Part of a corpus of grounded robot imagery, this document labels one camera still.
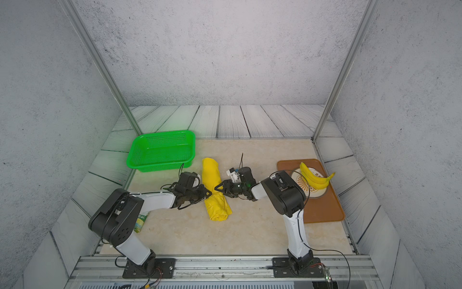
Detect green snack bag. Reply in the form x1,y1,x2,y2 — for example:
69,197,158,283
134,212,149,233

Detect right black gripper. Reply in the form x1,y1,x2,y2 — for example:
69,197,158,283
213,180,247,199

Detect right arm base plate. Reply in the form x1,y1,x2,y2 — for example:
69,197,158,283
267,251,326,278

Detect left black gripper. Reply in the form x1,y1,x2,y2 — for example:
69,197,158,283
185,184,214,205

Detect green plastic basket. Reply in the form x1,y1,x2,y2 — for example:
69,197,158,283
126,130,196,172

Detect yellow banana bunch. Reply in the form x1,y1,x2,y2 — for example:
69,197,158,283
300,163,335,190

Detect aluminium front rail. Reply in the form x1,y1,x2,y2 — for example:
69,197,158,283
69,255,382,289

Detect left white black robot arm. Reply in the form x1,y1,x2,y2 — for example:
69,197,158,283
88,172,212,266

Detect right metal frame post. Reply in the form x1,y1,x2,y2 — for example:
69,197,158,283
312,0,380,144

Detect left metal frame post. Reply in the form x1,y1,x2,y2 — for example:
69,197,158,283
59,0,143,136

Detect brown cutting board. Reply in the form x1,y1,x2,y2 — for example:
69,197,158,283
277,159,345,223

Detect yellow shorts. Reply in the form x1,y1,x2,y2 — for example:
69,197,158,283
202,158,232,222

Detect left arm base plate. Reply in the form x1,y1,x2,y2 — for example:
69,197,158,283
122,254,176,279

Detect metal frame post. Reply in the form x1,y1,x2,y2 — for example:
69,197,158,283
312,0,380,144
59,0,143,136

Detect patterned round plate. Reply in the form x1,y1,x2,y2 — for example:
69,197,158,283
291,168,328,199

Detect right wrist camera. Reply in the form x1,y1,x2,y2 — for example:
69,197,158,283
226,167,241,183

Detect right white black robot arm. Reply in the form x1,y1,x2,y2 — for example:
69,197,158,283
214,167,314,271

